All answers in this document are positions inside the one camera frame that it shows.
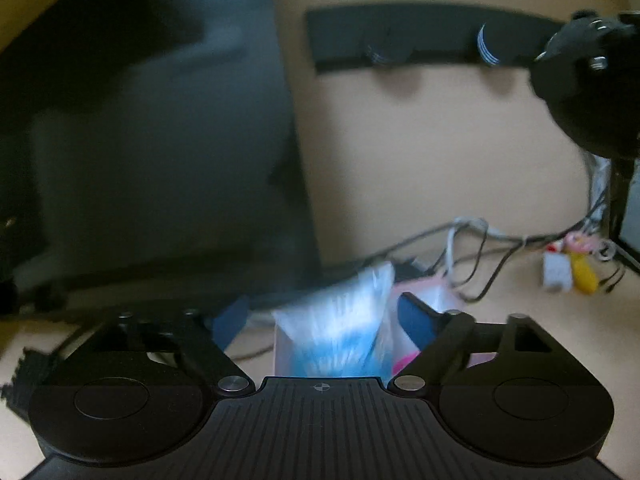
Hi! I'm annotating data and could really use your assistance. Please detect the black keyboard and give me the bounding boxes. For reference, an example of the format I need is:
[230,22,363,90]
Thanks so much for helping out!
[0,345,68,413]

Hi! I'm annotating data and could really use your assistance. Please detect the yellow and red toy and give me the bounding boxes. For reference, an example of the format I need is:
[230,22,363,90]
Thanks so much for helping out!
[550,232,600,295]

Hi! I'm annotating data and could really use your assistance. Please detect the black plush ball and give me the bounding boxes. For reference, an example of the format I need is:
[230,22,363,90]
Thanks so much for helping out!
[530,55,640,159]

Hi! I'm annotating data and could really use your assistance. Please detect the white coiled charger cable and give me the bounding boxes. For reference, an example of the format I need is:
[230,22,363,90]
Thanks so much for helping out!
[585,152,610,223]

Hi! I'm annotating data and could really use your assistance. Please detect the black computer case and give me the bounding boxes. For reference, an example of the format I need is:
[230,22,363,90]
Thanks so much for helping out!
[607,155,640,275]

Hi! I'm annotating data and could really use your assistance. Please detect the black wall socket rail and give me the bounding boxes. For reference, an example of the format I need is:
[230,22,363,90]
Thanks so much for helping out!
[305,2,576,77]

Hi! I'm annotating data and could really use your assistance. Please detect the pink cardboard box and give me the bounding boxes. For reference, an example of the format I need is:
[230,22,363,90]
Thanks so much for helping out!
[272,277,501,378]

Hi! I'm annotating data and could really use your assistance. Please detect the wooden desktop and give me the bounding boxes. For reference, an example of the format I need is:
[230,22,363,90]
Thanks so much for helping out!
[0,240,640,480]

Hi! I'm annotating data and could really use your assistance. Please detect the small pink plastic basket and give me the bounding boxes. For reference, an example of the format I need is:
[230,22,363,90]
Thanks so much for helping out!
[392,350,422,376]

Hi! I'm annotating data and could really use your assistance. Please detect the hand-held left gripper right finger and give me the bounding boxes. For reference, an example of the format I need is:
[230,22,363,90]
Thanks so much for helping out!
[392,294,576,399]

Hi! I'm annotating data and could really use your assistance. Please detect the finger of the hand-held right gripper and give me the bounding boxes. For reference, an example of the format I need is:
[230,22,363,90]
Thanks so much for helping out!
[542,10,640,73]

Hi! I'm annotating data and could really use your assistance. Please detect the black curved monitor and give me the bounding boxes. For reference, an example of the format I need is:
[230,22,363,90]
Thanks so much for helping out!
[0,0,325,323]

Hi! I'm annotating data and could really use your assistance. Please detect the small white box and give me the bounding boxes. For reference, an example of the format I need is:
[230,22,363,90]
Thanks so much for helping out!
[542,252,574,292]

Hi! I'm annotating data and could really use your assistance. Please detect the blue and white packet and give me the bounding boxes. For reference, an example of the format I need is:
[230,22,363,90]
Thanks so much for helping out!
[272,262,397,379]

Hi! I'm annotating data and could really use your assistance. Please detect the bundle of black cables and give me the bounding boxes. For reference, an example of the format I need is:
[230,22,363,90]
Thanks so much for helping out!
[320,215,628,303]

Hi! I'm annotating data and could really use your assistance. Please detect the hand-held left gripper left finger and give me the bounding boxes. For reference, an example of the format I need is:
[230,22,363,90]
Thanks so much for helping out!
[67,297,253,399]

